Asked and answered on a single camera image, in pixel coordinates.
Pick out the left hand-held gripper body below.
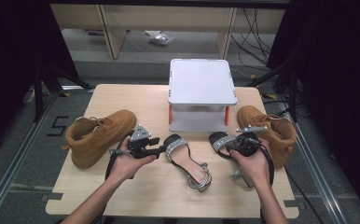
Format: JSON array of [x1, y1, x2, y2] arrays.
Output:
[[127, 124, 161, 160]]

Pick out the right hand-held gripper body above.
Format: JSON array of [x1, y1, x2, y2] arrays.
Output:
[[229, 124, 269, 157]]

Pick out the black rhinestone heeled sandal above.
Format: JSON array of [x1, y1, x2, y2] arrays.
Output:
[[208, 131, 256, 189], [162, 133, 213, 193]]

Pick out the tan suede boot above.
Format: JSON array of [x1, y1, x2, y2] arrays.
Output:
[[236, 105, 298, 170], [61, 108, 138, 170]]

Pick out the white shoe rack orange posts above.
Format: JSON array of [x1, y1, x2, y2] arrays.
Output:
[[167, 58, 239, 133]]

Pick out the person's right hand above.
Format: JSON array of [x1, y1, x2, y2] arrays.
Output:
[[229, 138, 272, 188]]

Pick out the person's left hand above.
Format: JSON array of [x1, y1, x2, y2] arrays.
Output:
[[107, 138, 159, 185]]

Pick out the black metal stand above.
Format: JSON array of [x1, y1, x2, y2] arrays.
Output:
[[245, 60, 299, 123], [33, 60, 92, 123]]

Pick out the clear plastic bag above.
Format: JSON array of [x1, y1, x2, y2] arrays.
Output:
[[143, 29, 176, 48]]

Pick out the black curtain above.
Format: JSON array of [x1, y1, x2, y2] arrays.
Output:
[[265, 0, 360, 223], [0, 0, 80, 158]]

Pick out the black floor cables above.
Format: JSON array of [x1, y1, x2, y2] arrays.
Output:
[[229, 7, 275, 67]]

